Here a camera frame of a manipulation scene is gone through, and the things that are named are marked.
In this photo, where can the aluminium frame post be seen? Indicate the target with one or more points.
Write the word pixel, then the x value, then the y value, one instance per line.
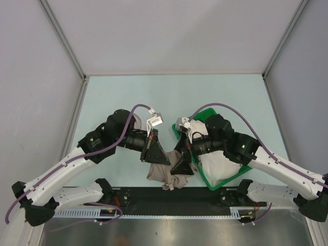
pixel 48 12
pixel 285 37

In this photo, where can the right aluminium frame post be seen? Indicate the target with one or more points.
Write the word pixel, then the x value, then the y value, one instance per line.
pixel 285 37

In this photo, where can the green plastic basket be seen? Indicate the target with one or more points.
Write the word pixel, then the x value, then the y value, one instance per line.
pixel 202 116

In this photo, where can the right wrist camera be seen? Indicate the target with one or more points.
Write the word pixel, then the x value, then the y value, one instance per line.
pixel 186 128

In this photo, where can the beige bra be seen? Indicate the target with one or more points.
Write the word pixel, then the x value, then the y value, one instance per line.
pixel 162 173

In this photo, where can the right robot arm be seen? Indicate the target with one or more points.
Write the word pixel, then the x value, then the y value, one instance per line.
pixel 303 189

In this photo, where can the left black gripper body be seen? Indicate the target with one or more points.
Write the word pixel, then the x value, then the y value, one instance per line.
pixel 139 142

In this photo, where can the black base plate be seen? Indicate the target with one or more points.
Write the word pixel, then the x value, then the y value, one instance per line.
pixel 194 201

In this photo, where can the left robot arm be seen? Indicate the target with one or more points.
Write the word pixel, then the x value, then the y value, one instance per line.
pixel 41 198

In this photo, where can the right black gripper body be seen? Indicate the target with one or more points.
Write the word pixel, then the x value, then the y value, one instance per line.
pixel 202 145

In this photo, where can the white mesh laundry bag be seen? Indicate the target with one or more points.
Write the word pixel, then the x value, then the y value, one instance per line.
pixel 137 122

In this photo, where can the light blue cable duct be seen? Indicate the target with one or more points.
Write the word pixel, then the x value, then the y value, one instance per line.
pixel 90 213

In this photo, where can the left aluminium frame post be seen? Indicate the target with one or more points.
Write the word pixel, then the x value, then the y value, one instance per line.
pixel 48 12

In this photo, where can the dark red bra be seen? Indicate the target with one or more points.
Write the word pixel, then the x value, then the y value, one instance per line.
pixel 132 123

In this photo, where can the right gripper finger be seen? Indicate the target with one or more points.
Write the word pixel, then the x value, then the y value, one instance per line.
pixel 183 167
pixel 181 145

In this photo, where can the white bra in basket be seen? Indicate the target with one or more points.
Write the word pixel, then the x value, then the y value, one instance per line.
pixel 217 168

